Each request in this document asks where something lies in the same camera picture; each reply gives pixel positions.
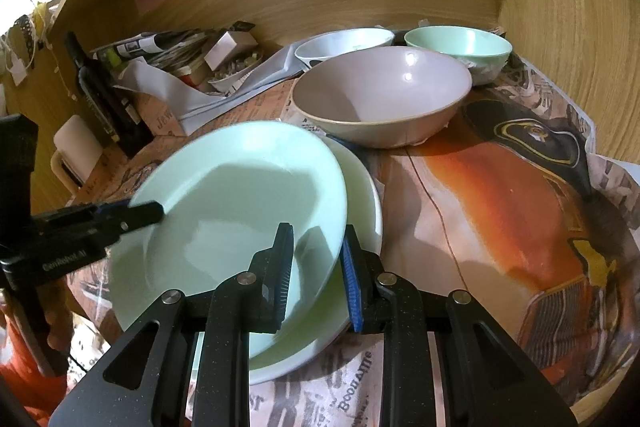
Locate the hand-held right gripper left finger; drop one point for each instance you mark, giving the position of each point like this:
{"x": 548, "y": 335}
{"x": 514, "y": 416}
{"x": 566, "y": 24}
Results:
{"x": 282, "y": 277}

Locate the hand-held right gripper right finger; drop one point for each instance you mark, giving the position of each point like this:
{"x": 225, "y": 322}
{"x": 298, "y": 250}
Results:
{"x": 350, "y": 282}

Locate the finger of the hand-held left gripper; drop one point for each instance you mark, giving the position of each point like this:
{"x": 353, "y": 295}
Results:
{"x": 145, "y": 214}
{"x": 110, "y": 209}

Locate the mint green plate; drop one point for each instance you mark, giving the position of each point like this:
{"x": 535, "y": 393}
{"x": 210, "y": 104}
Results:
{"x": 225, "y": 207}

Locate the white plate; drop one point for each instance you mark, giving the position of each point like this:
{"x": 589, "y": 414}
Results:
{"x": 362, "y": 197}

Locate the pink bowl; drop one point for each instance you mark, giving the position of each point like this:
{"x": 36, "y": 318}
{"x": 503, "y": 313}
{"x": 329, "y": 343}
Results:
{"x": 380, "y": 92}

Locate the white patterned bowl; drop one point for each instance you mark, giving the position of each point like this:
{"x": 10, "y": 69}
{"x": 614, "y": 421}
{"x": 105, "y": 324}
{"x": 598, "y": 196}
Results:
{"x": 345, "y": 43}

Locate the mint green bowl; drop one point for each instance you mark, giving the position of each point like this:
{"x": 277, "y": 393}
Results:
{"x": 455, "y": 42}

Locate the person's left hand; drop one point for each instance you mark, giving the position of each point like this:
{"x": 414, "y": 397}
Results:
{"x": 56, "y": 324}

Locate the pale pink mug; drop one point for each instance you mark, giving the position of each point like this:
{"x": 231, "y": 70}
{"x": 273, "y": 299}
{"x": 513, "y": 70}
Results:
{"x": 75, "y": 142}

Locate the dark wine bottle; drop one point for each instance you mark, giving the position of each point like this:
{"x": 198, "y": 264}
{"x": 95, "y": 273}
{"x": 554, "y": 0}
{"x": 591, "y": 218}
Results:
{"x": 100, "y": 97}

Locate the white paper sheet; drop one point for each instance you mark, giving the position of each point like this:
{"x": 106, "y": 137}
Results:
{"x": 155, "y": 82}

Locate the white charger plug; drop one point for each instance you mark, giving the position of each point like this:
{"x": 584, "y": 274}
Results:
{"x": 16, "y": 72}

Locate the small dish of trinkets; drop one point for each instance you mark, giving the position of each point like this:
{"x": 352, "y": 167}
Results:
{"x": 235, "y": 74}

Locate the car print newspaper sheet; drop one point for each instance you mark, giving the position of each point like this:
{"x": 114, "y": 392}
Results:
{"x": 500, "y": 207}

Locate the stack of folded newspapers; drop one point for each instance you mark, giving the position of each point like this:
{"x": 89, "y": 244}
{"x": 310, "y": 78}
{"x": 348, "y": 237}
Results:
{"x": 165, "y": 47}

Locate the grey crumpled paper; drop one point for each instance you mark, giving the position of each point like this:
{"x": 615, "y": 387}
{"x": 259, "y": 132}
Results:
{"x": 260, "y": 82}

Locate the small white box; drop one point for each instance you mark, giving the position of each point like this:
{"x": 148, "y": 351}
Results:
{"x": 225, "y": 49}

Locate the patterned hairband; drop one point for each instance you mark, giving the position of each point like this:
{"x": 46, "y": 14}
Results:
{"x": 22, "y": 32}

